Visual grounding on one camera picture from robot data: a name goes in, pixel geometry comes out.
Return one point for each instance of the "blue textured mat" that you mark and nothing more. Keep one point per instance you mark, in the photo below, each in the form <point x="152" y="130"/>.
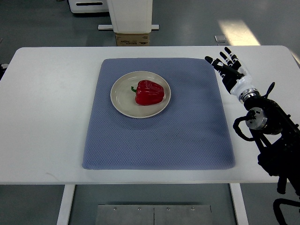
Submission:
<point x="191" y="133"/>

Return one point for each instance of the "cream round plate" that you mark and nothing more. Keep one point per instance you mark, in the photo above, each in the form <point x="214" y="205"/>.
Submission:
<point x="123" y="95"/>

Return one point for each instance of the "black white robotic hand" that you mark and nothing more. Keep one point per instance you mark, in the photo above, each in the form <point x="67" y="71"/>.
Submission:
<point x="235" y="77"/>

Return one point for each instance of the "grey floor outlet cover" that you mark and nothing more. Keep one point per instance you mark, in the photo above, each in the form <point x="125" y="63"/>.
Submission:
<point x="220" y="38"/>

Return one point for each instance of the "dark object at left edge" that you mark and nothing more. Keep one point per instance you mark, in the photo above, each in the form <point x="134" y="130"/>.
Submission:
<point x="3" y="68"/>

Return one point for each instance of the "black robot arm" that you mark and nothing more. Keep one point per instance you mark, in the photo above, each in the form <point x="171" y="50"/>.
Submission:
<point x="276" y="136"/>

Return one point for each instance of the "right white table leg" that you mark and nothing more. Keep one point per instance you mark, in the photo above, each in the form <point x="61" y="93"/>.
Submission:
<point x="238" y="203"/>

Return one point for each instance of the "left white table leg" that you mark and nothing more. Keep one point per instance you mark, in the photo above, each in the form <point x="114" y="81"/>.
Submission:
<point x="66" y="205"/>

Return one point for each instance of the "white table leg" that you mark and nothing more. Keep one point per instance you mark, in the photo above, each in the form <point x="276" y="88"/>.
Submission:
<point x="238" y="203"/>
<point x="66" y="205"/>

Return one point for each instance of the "cardboard box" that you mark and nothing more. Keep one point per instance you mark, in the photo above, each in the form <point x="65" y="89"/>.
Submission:
<point x="141" y="39"/>

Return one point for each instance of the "red bell pepper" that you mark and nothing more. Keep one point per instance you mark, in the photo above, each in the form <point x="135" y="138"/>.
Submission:
<point x="148" y="93"/>

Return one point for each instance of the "white pedestal base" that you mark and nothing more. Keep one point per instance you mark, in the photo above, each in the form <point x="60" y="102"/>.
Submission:
<point x="130" y="17"/>

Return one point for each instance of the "metal floor plate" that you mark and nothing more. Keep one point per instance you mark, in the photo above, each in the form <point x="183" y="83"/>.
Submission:
<point x="154" y="215"/>

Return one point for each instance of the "white cabinet with slot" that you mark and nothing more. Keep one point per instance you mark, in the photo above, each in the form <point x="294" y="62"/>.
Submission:
<point x="88" y="6"/>

